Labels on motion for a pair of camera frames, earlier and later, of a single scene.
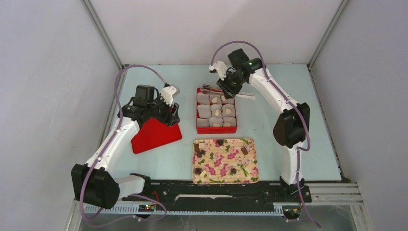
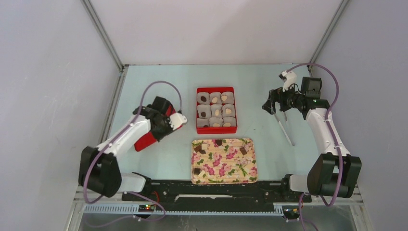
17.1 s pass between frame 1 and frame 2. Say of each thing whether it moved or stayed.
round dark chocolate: stayed
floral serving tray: stayed
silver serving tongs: moved
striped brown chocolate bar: stayed
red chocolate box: stayed
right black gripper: moved
